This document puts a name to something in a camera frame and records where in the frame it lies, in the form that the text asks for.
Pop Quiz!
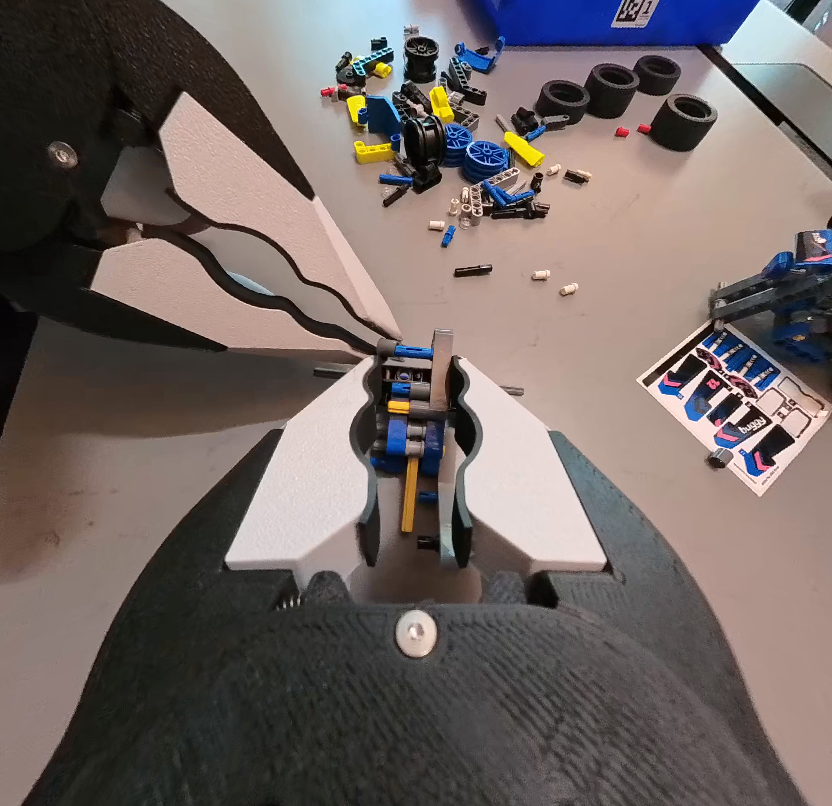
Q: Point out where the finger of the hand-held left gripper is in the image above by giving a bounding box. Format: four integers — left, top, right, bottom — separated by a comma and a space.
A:
101, 90, 404, 342
90, 224, 391, 359

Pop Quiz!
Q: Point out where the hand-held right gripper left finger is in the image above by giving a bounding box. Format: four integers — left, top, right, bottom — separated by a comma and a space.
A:
224, 356, 381, 587

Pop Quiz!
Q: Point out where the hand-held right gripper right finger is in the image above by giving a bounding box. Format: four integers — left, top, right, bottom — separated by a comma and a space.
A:
439, 356, 610, 587

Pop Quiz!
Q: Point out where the blue lego gearbox assembly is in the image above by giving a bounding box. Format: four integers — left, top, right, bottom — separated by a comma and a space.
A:
313, 328, 525, 568

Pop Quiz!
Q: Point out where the black lego rim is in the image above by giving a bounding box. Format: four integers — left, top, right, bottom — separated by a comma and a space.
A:
401, 116, 447, 172
403, 36, 441, 84

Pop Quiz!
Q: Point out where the blue lego wheel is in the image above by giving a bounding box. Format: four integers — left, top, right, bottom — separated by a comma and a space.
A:
444, 124, 477, 168
465, 140, 517, 182

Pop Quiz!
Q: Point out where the pile of loose lego pieces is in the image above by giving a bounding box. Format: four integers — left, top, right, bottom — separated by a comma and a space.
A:
320, 23, 594, 248

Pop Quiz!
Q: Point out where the lego sticker sheet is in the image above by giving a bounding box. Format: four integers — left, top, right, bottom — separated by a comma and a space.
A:
637, 322, 832, 497

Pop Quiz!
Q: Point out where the black lego tyre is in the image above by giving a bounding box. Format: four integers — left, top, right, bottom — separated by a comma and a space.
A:
634, 54, 682, 97
652, 93, 719, 152
536, 78, 592, 120
584, 63, 641, 120

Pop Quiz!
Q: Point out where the blue plastic bin with tag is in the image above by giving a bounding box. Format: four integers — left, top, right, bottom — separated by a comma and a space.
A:
463, 0, 784, 47

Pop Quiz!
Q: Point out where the blue lego frame assembly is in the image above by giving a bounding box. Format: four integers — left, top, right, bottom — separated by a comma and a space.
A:
708, 228, 832, 365

